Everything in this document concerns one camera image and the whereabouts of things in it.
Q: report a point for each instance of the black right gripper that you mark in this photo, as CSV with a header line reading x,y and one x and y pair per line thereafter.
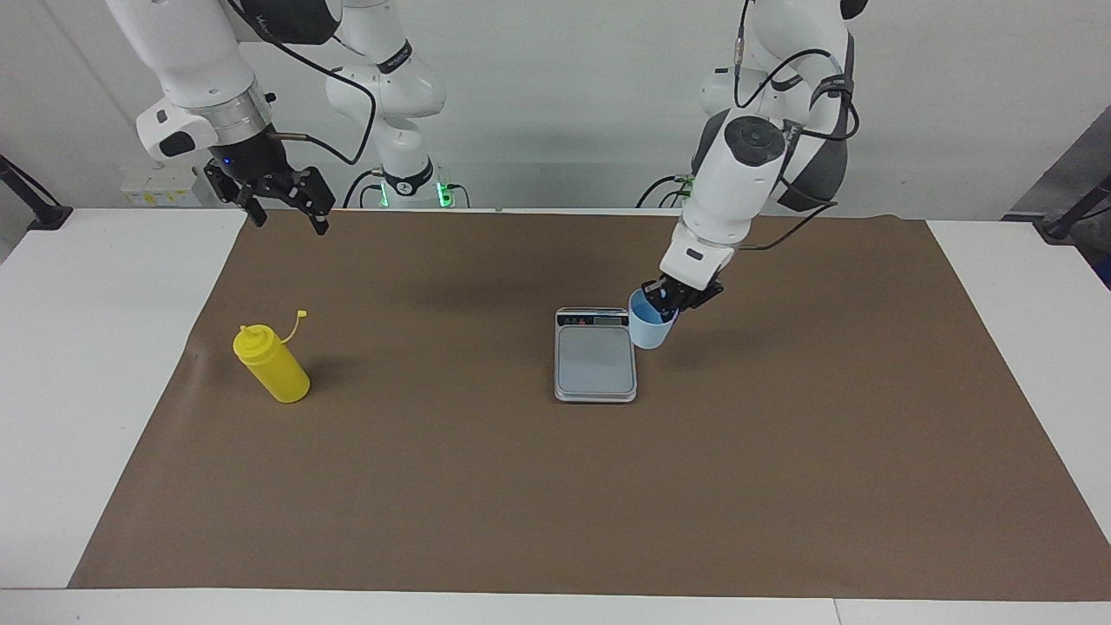
x,y
256,169

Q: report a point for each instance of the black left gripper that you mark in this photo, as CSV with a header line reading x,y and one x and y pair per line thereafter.
x,y
690,295

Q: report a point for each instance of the light blue plastic cup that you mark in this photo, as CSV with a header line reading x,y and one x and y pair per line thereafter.
x,y
649,334

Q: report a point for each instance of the yellow squeeze bottle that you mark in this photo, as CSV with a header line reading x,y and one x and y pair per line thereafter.
x,y
273,369

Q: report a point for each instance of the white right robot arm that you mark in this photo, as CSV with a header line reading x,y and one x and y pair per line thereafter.
x,y
191,52

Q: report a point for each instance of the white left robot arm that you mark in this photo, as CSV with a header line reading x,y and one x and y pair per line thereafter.
x,y
738,182

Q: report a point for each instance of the silver digital kitchen scale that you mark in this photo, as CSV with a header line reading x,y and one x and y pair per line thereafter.
x,y
595,360

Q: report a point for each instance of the white box with yellow labels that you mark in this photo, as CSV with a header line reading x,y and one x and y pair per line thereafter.
x,y
165,189

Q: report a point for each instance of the brown table mat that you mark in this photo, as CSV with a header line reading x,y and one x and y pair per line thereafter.
x,y
555,503

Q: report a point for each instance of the black camera stand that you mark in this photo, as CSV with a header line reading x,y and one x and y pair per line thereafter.
x,y
48,215
1063,227

